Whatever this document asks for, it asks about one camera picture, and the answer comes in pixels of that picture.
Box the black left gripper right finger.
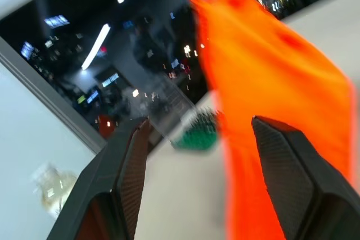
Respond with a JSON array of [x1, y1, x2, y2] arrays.
[[251, 115, 360, 240]]

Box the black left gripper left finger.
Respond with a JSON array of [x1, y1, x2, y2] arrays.
[[46, 117, 153, 240]]

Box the orange fabric pouch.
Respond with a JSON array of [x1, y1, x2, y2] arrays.
[[186, 0, 359, 240]]

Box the small red object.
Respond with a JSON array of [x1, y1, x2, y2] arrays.
[[98, 114, 120, 139]]

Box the clear crumpled plastic item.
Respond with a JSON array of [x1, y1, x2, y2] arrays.
[[29, 162, 79, 220]]

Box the green spiky object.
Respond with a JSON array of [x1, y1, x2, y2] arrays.
[[172, 108, 223, 155]]

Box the grey window frame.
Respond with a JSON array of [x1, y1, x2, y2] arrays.
[[0, 37, 108, 154]]

